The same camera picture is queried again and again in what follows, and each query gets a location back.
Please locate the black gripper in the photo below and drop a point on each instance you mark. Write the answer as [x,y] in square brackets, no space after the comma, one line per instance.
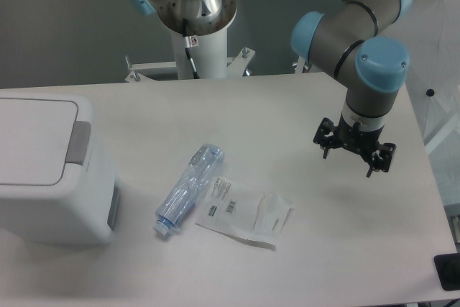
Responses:
[378,156]

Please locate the black device at edge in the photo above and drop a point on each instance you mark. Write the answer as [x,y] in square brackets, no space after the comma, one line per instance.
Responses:
[447,267]

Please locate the crushed clear plastic bottle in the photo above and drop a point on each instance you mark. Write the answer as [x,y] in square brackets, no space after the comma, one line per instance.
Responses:
[195,178]

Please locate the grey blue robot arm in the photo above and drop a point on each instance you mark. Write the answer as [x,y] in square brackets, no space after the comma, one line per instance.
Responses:
[348,46]

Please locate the white push-lid trash can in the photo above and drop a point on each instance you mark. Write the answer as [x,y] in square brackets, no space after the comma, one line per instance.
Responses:
[59,184]

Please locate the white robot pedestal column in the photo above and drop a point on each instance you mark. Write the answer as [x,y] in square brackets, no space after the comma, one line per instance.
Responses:
[208,54]

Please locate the white plastic packaging bag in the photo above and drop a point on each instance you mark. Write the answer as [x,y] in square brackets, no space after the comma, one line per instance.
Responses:
[250,215]

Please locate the white superior umbrella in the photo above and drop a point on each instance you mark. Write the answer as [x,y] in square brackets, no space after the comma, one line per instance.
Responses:
[430,31]

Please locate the white metal base frame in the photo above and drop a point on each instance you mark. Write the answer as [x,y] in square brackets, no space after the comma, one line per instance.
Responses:
[236,68]

